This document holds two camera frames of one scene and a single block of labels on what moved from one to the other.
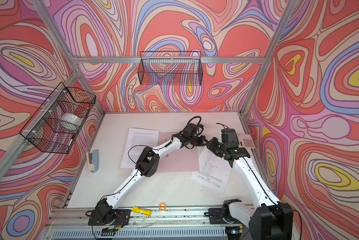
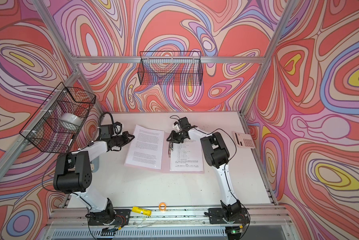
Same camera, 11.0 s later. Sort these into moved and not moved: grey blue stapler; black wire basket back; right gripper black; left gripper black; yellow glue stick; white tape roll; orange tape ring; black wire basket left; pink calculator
Moved: right gripper black; left gripper black
Not moved: grey blue stapler; white tape roll; pink calculator; orange tape ring; black wire basket left; black wire basket back; yellow glue stick
